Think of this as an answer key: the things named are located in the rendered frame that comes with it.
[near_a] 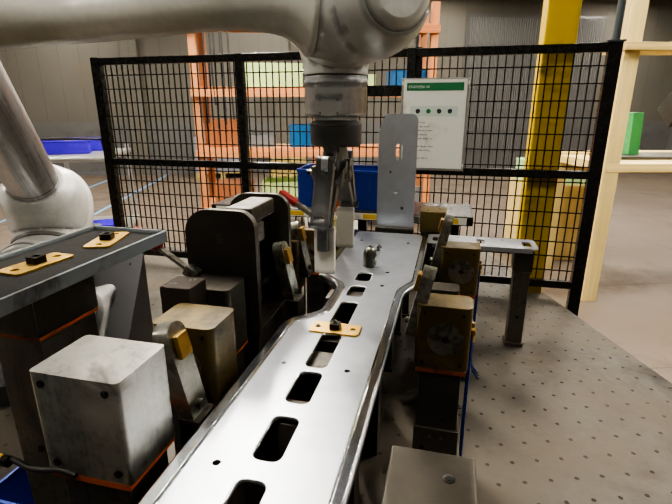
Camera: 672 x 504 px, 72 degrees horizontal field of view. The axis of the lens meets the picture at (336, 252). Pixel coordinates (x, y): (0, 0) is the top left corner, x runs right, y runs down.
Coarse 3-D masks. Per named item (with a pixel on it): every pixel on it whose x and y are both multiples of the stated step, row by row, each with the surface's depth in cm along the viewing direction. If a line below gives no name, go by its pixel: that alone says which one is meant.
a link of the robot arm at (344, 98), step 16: (304, 80) 64; (320, 80) 62; (336, 80) 61; (352, 80) 62; (320, 96) 63; (336, 96) 62; (352, 96) 63; (320, 112) 63; (336, 112) 63; (352, 112) 63
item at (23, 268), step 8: (32, 256) 59; (40, 256) 59; (48, 256) 62; (56, 256) 62; (64, 256) 62; (72, 256) 62; (16, 264) 58; (24, 264) 58; (32, 264) 58; (40, 264) 58; (48, 264) 59; (0, 272) 56; (8, 272) 55; (16, 272) 55; (24, 272) 56
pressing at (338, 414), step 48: (384, 240) 129; (336, 288) 94; (384, 288) 95; (288, 336) 75; (336, 336) 75; (384, 336) 75; (240, 384) 61; (288, 384) 61; (336, 384) 61; (240, 432) 52; (336, 432) 52; (192, 480) 46; (240, 480) 46; (288, 480) 46; (336, 480) 46
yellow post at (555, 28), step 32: (544, 0) 151; (576, 0) 143; (544, 32) 147; (576, 32) 145; (544, 64) 150; (544, 96) 152; (544, 128) 155; (544, 160) 158; (544, 192) 161; (544, 224) 164; (544, 256) 167
